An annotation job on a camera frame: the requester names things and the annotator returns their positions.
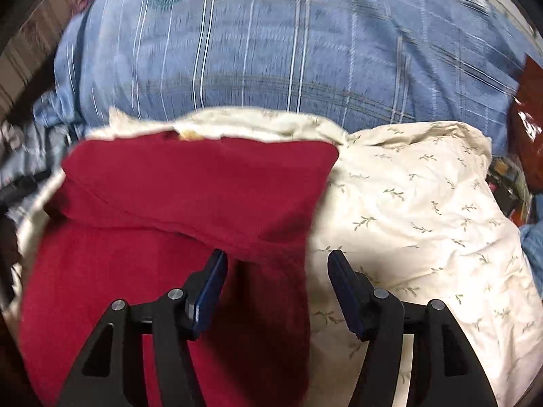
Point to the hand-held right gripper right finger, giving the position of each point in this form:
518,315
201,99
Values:
345,294

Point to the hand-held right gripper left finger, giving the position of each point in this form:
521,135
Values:
208,299

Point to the red knit garment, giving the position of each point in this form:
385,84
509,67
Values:
169,195

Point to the cream leaf-print blanket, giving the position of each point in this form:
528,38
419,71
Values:
424,220

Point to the light blue cloth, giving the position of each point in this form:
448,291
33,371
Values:
532,241

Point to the colourful patterned cloth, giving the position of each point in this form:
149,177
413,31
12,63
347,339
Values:
509,186

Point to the grey star-print garment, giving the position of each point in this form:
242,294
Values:
25,165

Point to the blue plaid pillow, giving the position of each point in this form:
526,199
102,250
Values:
275,51

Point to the red plastic bag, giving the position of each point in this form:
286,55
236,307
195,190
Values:
528,106

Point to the striped beige cushion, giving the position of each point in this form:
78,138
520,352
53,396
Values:
34,51

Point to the beige patterned bed sheet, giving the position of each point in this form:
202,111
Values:
509,8

